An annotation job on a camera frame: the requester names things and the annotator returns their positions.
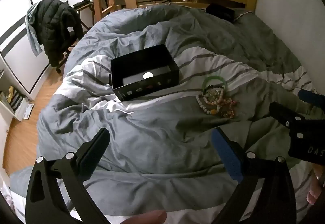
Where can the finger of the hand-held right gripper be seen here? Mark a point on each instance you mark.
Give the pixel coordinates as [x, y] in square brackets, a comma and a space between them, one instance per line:
[311, 98]
[281, 113]

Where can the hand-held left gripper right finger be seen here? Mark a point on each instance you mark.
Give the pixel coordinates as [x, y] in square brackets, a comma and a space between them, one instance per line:
[227, 155]

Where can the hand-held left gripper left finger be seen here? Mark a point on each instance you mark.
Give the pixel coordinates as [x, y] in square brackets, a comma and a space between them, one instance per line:
[94, 153]

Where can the green bangle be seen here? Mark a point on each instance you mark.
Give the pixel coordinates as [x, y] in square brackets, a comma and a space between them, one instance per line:
[215, 77]

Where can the black cardboard box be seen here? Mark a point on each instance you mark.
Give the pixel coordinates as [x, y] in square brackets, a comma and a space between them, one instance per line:
[142, 61]

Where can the person's right hand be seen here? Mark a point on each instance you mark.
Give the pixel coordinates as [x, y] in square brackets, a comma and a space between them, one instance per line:
[314, 192]

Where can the person's left hand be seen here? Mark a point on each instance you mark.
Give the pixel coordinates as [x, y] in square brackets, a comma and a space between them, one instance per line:
[144, 218]

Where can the grey striped duvet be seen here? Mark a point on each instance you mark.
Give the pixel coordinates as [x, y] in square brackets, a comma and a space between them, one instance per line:
[157, 127]

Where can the white bathroom scale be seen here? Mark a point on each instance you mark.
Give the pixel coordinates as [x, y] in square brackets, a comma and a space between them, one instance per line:
[28, 111]

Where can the white shelf unit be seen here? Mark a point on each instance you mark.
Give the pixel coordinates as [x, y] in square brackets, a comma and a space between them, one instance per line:
[11, 102]

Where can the yellow shelf item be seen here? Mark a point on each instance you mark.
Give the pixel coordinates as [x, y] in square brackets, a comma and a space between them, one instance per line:
[10, 93]

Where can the black bag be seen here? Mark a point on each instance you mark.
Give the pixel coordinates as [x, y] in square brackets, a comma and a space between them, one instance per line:
[219, 12]

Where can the black puffer jacket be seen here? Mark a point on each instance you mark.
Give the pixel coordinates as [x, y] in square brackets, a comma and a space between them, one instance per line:
[55, 26]

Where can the light blue shirt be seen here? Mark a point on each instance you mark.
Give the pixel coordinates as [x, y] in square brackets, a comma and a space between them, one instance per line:
[31, 33]

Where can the wooden folding stand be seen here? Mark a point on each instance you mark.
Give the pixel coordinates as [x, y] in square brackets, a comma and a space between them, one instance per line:
[82, 7]

